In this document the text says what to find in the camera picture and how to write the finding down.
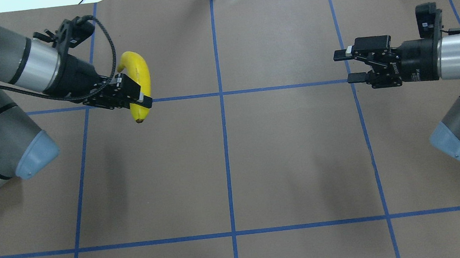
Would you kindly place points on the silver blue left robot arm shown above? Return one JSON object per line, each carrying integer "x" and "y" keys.
{"x": 41, "y": 66}

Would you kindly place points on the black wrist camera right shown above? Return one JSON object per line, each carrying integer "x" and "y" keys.
{"x": 429, "y": 21}

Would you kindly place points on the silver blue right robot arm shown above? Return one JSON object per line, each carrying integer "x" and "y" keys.
{"x": 446, "y": 136}

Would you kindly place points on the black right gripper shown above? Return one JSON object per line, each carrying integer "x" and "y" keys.
{"x": 418, "y": 60}

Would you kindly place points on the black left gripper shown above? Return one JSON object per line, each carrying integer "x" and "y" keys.
{"x": 76, "y": 77}

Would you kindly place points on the yellow banana basket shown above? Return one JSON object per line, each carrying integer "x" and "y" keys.
{"x": 138, "y": 72}

